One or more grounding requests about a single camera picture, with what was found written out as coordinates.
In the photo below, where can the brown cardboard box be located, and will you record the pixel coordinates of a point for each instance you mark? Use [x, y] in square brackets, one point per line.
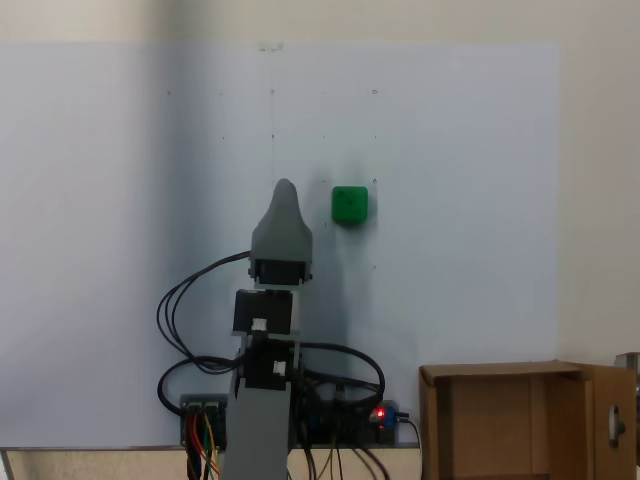
[500, 425]

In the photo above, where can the circuit board with red LED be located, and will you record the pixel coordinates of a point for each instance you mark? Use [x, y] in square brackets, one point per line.
[382, 415]

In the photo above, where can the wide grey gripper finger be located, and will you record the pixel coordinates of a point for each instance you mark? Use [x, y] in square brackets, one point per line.
[282, 225]

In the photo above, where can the green die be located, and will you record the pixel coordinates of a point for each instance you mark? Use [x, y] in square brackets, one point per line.
[350, 205]

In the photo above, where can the circuit board with white connectors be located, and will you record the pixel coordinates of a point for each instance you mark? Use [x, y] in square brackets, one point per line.
[202, 405]

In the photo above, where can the clear tape piece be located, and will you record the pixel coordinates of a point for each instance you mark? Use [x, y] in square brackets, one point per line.
[270, 46]

